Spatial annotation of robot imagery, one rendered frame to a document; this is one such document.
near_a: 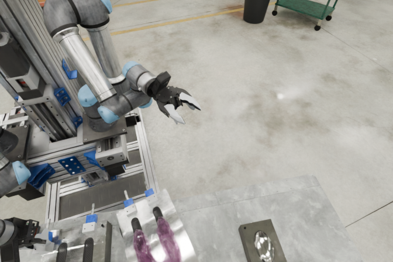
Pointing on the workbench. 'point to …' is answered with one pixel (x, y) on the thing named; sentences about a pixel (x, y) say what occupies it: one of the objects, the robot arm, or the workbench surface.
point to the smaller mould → (261, 242)
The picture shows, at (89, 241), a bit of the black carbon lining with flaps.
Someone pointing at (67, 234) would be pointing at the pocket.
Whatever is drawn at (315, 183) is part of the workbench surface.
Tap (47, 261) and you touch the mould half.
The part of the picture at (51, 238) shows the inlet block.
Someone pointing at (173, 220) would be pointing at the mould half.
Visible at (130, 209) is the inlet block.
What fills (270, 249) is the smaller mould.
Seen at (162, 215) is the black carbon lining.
